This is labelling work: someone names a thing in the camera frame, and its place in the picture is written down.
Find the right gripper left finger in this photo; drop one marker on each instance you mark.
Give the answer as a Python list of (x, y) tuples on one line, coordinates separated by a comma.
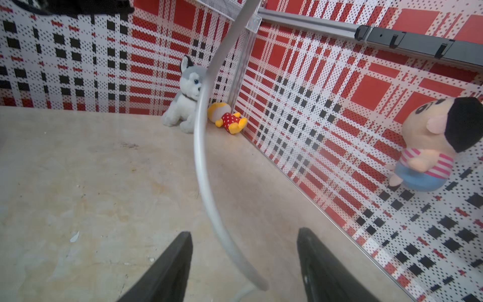
[(166, 279)]

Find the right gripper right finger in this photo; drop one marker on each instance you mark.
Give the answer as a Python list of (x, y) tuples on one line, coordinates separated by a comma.
[(325, 278)]

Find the hanging doll blue shorts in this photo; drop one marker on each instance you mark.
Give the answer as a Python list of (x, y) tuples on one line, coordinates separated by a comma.
[(434, 133)]

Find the grey husky plush toy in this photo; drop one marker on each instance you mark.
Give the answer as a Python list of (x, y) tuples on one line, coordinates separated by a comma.
[(183, 108)]

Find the yellow red plush toy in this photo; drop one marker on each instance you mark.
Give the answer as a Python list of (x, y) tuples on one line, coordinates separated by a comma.
[(220, 114)]

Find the black wall hook rail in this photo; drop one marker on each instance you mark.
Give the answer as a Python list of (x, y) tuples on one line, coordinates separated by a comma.
[(454, 52)]

